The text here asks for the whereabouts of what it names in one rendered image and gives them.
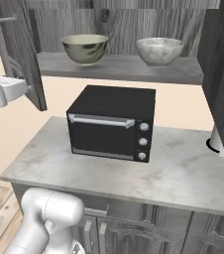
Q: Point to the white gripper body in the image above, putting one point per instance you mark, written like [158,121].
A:
[14,89]

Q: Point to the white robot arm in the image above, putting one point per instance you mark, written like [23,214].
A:
[48,211]

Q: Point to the grey wood cabinet door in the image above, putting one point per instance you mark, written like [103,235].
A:
[21,49]
[223,66]

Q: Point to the grey base cabinet door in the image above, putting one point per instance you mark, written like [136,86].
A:
[216,234]
[94,236]
[140,236]

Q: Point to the green glazed bowl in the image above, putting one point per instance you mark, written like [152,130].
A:
[84,49]

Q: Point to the black toaster oven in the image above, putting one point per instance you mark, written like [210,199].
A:
[110,122]

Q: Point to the silver toaster oven knob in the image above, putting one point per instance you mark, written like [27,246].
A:
[143,142]
[144,126]
[142,155]

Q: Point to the white marble bowl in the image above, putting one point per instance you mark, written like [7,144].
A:
[160,51]

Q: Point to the grey drawer front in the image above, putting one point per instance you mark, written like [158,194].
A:
[117,206]

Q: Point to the white cylinder on black base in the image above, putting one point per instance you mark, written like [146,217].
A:
[216,142]

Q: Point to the grey wood wall cabinet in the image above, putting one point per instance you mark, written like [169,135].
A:
[124,67]

